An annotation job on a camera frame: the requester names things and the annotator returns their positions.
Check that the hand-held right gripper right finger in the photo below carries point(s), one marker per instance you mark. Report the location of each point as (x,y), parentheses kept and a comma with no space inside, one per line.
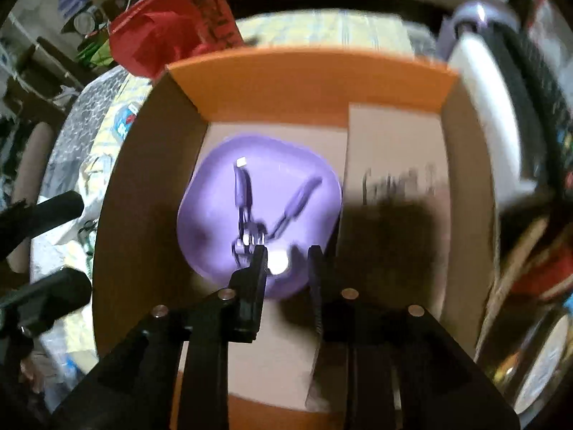
(318,286)

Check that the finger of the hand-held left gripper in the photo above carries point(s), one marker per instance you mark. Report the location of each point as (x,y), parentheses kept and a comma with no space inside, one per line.
(44,212)
(49,295)

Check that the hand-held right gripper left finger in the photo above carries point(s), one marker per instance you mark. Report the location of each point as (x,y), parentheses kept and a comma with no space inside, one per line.
(255,286)

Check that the purple eyelash curler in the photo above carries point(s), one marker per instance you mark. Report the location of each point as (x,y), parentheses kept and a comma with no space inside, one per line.
(241,188)

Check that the purple plastic bowl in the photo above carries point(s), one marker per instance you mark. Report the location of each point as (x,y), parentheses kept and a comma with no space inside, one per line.
(206,197)

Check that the long brown cardboard box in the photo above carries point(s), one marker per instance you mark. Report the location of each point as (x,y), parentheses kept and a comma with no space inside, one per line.
(394,143)

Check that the orange cardboard box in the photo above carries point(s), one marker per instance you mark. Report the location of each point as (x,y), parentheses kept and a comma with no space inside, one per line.
(304,80)

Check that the brown chair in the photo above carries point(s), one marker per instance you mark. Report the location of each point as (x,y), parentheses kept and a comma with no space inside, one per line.
(31,156)

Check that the grey patterned blanket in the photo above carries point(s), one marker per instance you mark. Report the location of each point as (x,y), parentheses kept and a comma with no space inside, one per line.
(85,112)

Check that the clear plastic box blue label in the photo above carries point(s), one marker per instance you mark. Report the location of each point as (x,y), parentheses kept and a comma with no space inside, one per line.
(127,118)

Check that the bright green bag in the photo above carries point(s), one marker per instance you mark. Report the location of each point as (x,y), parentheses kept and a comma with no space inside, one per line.
(92,53)

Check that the red gift bag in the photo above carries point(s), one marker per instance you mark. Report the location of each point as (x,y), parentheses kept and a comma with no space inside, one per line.
(156,40)

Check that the black remote control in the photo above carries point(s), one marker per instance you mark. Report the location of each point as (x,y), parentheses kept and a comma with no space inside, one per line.
(532,80)

